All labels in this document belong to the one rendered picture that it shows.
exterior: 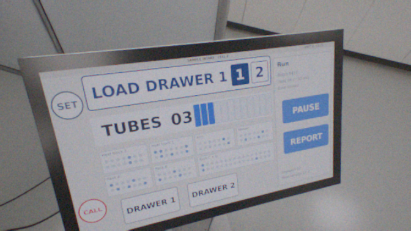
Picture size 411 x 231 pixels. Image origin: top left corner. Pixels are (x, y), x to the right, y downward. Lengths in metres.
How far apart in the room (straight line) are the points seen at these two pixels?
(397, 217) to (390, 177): 0.27
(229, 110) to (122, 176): 0.20
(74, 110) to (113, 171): 0.11
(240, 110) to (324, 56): 0.18
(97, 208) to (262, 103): 0.32
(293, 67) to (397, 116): 2.08
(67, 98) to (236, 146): 0.28
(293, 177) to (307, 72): 0.20
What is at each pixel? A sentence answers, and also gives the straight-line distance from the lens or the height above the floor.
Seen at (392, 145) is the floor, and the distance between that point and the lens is 2.27.
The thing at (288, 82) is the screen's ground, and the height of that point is 1.14.
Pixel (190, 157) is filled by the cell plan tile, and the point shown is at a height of 1.06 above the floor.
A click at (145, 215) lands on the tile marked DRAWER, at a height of 0.99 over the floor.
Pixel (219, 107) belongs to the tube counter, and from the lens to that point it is 0.41.
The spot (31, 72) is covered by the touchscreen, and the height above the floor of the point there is 1.18.
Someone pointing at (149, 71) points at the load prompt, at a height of 1.17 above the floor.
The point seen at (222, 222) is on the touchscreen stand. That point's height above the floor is 0.03.
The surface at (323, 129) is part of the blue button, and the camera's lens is 0.53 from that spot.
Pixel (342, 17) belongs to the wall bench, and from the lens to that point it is 2.59.
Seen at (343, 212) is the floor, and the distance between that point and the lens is 1.77.
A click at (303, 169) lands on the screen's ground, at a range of 0.53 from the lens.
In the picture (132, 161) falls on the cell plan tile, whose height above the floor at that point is 1.07.
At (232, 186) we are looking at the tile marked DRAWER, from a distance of 0.47.
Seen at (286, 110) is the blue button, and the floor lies 1.10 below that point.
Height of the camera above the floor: 1.43
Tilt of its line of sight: 51 degrees down
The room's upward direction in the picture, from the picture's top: 8 degrees clockwise
